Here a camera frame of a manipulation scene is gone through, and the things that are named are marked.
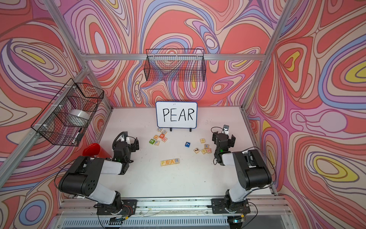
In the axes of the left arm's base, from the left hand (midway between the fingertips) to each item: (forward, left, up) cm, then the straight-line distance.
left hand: (129, 139), depth 93 cm
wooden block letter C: (+10, -22, -6) cm, 24 cm away
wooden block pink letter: (-5, -53, -5) cm, 53 cm away
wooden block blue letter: (-2, -51, -6) cm, 52 cm away
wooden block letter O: (+12, -18, -5) cm, 22 cm away
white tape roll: (-4, +17, +27) cm, 32 cm away
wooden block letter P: (-14, -23, -6) cm, 27 cm away
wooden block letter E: (-13, -25, -6) cm, 29 cm away
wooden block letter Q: (+6, -16, -6) cm, 18 cm away
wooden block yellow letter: (+3, -49, -5) cm, 49 cm away
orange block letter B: (+6, -20, -6) cm, 22 cm away
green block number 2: (+2, -14, -6) cm, 15 cm away
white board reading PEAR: (+17, -31, +5) cm, 36 cm away
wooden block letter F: (+1, -17, -7) cm, 18 cm away
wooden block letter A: (-13, -29, -6) cm, 32 cm away
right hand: (+2, -64, 0) cm, 64 cm away
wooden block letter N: (+3, -22, -5) cm, 23 cm away
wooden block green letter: (-6, -49, -6) cm, 50 cm away
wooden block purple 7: (-5, -44, -5) cm, 45 cm away
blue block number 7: (-1, -38, -5) cm, 39 cm away
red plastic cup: (-11, +16, +5) cm, 20 cm away
